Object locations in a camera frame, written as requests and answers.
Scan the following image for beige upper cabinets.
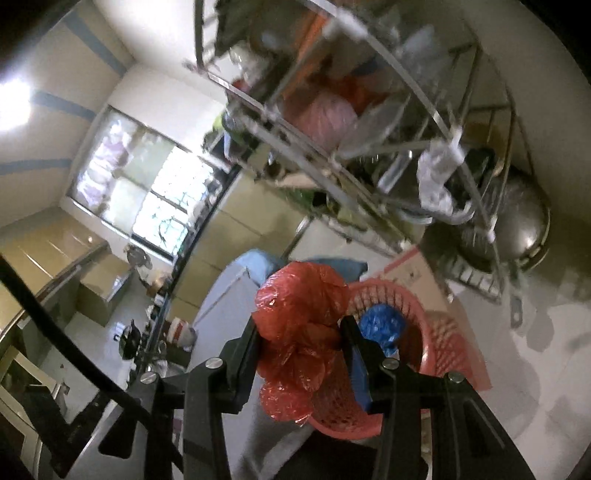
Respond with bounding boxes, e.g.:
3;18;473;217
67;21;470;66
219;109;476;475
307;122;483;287
0;208;112;287

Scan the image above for beige lower cabinets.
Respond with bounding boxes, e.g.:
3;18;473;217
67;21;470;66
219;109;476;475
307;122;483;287
171;171;310;319

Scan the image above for orange plastic bag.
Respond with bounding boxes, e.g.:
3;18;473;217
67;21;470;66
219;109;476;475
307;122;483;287
318;74;389;112

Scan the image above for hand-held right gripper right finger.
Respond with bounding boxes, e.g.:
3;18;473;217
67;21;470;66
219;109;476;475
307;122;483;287
340;316;537;480

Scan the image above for blue cloth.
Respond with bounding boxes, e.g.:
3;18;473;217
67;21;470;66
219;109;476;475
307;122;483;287
242;249;370;283

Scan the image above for blue plastic bag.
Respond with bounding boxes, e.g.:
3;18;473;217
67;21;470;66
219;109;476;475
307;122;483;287
359;304;407;358

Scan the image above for black frying pan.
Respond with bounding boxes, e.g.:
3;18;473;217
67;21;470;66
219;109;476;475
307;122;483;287
113;318;148;361

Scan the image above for red plastic bag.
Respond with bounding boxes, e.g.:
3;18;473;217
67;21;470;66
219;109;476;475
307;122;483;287
252;261;352;423

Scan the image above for beige cabinets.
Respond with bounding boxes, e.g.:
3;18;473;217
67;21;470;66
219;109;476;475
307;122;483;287
171;171;310;319
0;208;112;287

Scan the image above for red patterned white bowl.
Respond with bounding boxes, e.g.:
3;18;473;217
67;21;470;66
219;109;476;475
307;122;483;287
164;318;197;352

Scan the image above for white crumpled plastic bag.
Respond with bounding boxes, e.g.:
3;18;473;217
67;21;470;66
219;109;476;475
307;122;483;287
416;138;467;215

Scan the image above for black cable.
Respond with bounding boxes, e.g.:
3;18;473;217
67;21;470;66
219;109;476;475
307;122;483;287
0;256;185;467

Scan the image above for kitchen window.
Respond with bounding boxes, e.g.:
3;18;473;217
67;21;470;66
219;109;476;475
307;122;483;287
69;105;241;259

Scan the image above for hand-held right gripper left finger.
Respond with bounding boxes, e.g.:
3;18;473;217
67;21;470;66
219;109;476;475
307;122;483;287
98;318;260;480

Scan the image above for metal storage rack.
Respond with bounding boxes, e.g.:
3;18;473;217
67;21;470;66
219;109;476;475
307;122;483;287
185;0;550;296

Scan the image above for hanging round strainer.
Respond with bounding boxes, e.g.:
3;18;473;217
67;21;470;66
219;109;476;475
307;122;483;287
124;244;153;274

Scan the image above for red plastic basket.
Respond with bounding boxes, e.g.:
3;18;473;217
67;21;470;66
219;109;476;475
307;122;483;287
307;279;492;439

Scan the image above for pink plastic bag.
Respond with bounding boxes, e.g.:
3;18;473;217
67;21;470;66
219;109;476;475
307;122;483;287
281;90;358;148

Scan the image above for large steel pot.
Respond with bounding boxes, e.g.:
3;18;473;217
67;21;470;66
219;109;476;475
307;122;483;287
457;166;552;273

